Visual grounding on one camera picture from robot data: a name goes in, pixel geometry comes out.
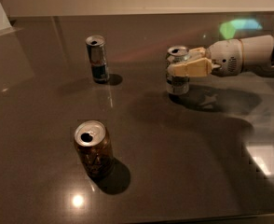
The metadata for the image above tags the brown soda can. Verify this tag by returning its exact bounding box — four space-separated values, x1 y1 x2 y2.
74 120 114 179

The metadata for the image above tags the tall slim dark can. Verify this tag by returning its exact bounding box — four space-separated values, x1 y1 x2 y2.
86 35 109 83

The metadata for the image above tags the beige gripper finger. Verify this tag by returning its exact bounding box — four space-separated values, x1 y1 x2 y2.
168 58 220 77
189 47 206 61

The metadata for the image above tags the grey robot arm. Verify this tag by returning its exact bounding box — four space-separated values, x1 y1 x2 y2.
167 35 274 77

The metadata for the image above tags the white green 7up can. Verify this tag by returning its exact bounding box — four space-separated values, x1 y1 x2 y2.
166 45 190 95

